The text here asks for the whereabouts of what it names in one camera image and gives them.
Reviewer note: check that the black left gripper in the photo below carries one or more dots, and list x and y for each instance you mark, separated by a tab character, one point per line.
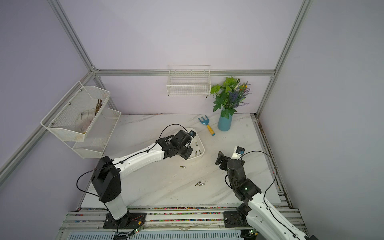
186	156

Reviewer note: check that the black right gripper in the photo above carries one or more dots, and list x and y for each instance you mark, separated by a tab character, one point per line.
221	158

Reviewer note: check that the white plastic storage box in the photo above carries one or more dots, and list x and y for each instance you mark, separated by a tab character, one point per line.
196	148

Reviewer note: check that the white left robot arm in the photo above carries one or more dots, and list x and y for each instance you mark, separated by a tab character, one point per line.
106	179

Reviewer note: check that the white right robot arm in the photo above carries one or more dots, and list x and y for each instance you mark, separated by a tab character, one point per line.
256	210

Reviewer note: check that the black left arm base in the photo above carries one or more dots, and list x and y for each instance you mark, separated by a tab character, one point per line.
128	221

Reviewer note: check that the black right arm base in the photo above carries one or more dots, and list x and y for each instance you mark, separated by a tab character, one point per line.
237	219

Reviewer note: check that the teal cylindrical vase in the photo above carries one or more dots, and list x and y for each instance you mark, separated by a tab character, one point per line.
225	120

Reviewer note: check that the blue yellow toy rake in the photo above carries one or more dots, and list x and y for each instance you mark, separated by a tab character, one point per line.
205	121

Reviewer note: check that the green artificial plant bouquet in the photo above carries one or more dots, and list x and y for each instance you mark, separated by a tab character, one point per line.
230	95

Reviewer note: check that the lower white mesh shelf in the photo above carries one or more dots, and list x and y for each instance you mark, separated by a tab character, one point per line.
96	141

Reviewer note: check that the brown twigs in shelf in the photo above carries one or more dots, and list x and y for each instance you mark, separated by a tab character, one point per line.
98	106

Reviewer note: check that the clear bag in shelf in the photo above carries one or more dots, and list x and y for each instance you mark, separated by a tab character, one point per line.
84	120

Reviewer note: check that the white perforated metal shelf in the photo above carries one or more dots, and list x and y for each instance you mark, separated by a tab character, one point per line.
60	121

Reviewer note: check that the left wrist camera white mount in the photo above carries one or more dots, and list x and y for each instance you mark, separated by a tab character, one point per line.
192	134

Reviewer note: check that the white wire wall basket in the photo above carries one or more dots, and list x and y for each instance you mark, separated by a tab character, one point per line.
189	80

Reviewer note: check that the aluminium rail base frame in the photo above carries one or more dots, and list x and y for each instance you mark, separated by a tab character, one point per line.
172	223

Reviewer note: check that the aluminium frame post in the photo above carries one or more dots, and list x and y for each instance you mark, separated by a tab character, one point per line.
75	40

